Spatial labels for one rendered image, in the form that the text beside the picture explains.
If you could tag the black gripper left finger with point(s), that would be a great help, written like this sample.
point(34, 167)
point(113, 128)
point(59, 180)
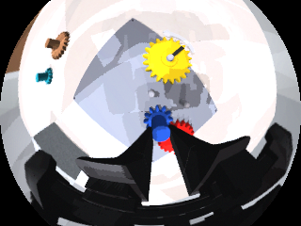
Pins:
point(132, 167)

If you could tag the red gear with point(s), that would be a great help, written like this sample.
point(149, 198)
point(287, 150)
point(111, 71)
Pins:
point(185, 127)

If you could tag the brown gear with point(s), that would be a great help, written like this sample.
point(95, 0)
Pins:
point(58, 45)

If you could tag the teal gear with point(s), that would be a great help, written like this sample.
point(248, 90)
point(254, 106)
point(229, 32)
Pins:
point(47, 76)

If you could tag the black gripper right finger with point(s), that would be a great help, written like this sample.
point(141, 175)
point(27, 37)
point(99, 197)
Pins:
point(197, 158)

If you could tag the yellow gear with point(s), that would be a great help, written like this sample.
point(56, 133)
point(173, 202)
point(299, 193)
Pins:
point(156, 58)

